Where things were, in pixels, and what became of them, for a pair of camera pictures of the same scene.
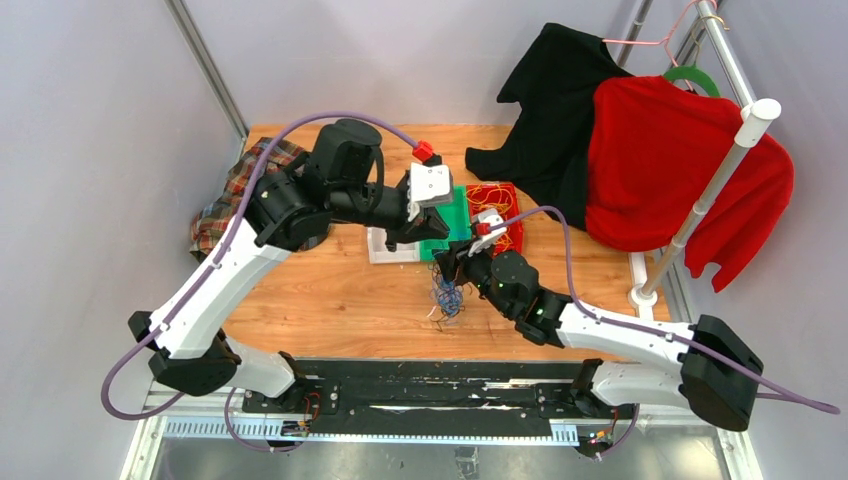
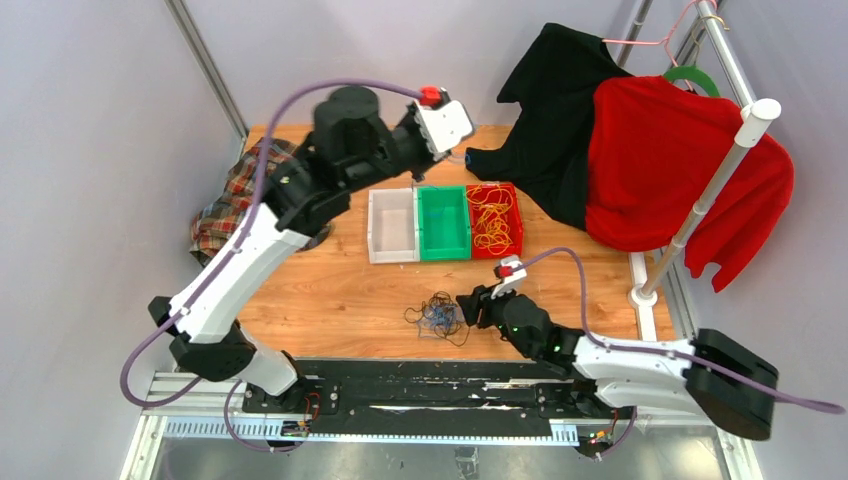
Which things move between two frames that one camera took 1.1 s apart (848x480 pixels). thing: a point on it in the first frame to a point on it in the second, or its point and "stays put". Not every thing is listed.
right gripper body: (475, 269) to (493, 309)
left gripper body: (400, 229) to (411, 150)
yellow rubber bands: (495, 197) stays put
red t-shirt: (656, 151) stays put
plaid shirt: (211, 222) stays put
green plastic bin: (456, 216) stays put
